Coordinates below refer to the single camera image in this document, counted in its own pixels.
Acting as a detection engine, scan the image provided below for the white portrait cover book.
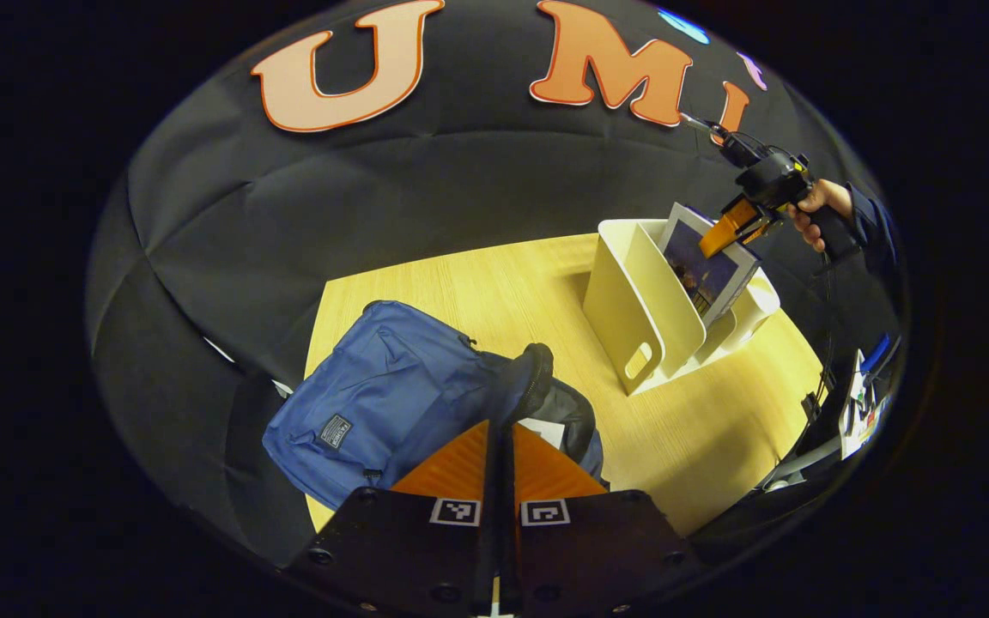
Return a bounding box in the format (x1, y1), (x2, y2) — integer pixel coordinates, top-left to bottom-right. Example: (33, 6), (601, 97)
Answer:
(516, 417), (567, 451)

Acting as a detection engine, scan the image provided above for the white bookshelf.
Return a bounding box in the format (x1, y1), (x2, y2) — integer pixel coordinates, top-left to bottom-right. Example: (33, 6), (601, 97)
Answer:
(581, 217), (782, 398)

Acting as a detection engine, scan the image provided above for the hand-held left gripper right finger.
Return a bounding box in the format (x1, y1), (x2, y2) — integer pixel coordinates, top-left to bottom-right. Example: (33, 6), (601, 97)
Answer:
(507, 422), (695, 618)

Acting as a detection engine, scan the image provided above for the blue schoolbag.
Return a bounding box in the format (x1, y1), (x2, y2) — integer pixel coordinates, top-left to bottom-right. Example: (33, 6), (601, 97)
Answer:
(261, 299), (608, 514)

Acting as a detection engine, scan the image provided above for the white printed paper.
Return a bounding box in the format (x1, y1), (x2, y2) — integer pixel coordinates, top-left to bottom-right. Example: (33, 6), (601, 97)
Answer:
(838, 333), (901, 461)

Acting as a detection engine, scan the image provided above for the blue cover book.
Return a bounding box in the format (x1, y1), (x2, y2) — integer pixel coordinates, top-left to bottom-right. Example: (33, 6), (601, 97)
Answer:
(658, 202), (762, 329)

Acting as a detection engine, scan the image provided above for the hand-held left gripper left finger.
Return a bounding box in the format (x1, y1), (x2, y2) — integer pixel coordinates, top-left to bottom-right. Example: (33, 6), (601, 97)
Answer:
(284, 419), (497, 618)

